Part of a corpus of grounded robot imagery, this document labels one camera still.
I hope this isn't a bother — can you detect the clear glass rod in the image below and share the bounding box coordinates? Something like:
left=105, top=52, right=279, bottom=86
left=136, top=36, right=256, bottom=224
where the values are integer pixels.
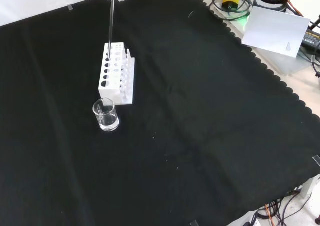
left=107, top=0, right=117, bottom=61

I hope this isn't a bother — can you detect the white test tube rack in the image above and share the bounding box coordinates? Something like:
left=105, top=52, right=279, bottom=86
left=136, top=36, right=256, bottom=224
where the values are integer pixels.
left=97, top=42, right=136, bottom=106

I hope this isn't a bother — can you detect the clear glass beaker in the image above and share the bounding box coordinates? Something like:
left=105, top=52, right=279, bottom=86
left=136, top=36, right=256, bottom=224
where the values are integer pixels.
left=92, top=97, right=120, bottom=133

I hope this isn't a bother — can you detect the black bench cloth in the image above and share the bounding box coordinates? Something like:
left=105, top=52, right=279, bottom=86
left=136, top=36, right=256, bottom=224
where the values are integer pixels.
left=0, top=0, right=320, bottom=226

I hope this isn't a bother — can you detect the pale white board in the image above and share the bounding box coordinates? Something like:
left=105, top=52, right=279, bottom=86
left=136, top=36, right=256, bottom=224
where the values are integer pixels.
left=241, top=5, right=312, bottom=59

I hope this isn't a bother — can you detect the black power adapter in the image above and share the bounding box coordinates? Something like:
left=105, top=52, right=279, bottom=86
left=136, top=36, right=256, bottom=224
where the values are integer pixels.
left=300, top=28, right=320, bottom=50

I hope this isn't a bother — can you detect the white table leg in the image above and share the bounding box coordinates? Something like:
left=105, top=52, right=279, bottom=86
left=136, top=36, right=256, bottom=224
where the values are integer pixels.
left=299, top=174, right=320, bottom=199

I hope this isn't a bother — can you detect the black coiled cable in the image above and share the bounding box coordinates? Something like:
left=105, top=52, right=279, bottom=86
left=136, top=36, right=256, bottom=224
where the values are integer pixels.
left=209, top=0, right=258, bottom=21

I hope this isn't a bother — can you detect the orange floor cable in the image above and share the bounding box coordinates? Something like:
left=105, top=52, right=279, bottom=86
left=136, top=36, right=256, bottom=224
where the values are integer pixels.
left=264, top=204, right=277, bottom=226

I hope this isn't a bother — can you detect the black floor cable bundle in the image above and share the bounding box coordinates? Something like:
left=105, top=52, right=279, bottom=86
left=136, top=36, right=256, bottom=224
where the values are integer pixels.
left=249, top=189, right=320, bottom=226

